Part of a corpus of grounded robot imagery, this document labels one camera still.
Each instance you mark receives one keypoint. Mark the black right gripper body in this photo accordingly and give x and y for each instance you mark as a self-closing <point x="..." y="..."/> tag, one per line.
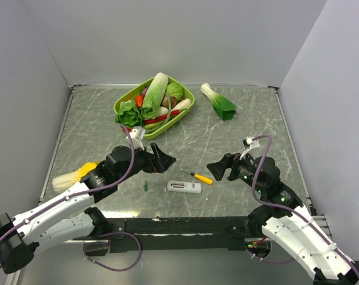
<point x="240" y="168"/>

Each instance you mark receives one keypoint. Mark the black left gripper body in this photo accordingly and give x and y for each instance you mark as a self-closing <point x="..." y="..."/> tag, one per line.
<point x="142" y="161"/>

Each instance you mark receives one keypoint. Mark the yellow handled screwdriver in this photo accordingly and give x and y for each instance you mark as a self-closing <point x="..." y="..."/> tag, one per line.
<point x="199" y="177"/>

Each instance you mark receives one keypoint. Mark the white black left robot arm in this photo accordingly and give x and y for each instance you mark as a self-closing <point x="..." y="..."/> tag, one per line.
<point x="72" y="214"/>

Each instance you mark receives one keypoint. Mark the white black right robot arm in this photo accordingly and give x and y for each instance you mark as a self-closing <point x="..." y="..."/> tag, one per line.
<point x="284" y="218"/>

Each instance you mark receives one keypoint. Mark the red chili pepper toy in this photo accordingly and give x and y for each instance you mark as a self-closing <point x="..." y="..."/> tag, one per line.
<point x="161" y="118"/>

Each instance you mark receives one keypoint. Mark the green lettuce toy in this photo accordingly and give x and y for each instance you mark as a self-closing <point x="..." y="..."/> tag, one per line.
<point x="128" y="114"/>

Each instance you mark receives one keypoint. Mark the white radish toy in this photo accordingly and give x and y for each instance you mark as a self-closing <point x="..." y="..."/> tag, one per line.
<point x="161" y="111"/>

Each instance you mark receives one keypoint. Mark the light green plastic basket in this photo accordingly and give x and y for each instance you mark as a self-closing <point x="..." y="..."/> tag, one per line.
<point x="151" y="134"/>

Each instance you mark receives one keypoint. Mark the yellow napa cabbage toy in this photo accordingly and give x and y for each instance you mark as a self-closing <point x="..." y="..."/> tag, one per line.
<point x="64" y="182"/>

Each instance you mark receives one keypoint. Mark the dark green bok choy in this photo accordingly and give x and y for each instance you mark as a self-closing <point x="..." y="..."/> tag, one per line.
<point x="224" y="108"/>

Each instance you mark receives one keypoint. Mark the brown mushroom toy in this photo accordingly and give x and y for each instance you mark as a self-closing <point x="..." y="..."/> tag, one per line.
<point x="169" y="102"/>

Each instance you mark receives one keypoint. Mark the orange carrot toy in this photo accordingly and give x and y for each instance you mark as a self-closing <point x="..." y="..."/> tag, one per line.
<point x="139" y="100"/>

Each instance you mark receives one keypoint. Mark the purple onion toy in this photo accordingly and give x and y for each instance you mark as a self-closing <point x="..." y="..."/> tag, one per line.
<point x="144" y="91"/>

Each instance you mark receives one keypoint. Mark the round green cabbage toy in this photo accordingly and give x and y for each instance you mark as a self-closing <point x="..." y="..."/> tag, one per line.
<point x="175" y="90"/>

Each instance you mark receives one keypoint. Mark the light green cabbage toy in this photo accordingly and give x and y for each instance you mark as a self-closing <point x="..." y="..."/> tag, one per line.
<point x="154" y="96"/>

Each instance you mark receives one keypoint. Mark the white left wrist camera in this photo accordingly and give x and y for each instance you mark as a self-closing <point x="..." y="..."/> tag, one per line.
<point x="135" y="137"/>

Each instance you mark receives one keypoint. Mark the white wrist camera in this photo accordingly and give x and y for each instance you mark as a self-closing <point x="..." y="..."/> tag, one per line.
<point x="249" y="144"/>
<point x="135" y="137"/>

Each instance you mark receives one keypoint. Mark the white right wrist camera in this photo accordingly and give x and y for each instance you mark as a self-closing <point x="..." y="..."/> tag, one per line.
<point x="249" y="144"/>

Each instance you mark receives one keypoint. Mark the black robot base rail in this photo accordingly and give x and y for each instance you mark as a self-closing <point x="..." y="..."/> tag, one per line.
<point x="232" y="233"/>

